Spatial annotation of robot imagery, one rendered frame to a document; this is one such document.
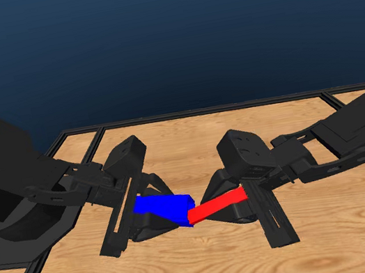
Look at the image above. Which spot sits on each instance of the thin red peg bar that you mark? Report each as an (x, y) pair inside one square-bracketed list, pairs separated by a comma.
[(216, 205)]

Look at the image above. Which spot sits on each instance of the blue hollow socket block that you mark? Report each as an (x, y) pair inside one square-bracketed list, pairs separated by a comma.
[(163, 207)]

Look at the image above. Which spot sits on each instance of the black table frame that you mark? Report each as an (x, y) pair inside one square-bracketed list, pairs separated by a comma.
[(199, 110)]

